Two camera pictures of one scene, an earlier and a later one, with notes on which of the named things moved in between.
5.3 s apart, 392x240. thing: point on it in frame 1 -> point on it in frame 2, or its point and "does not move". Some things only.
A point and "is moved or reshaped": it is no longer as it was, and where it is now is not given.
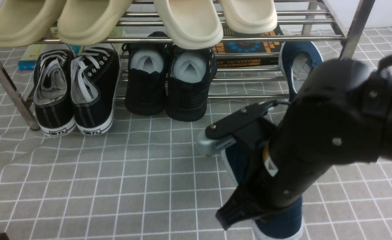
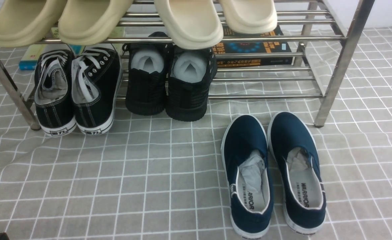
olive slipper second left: x=86 y=22 does not move
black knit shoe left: x=147 y=68 does not move
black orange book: x=249 y=46 does not move
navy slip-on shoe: x=297 y=59 is moved or reshaped
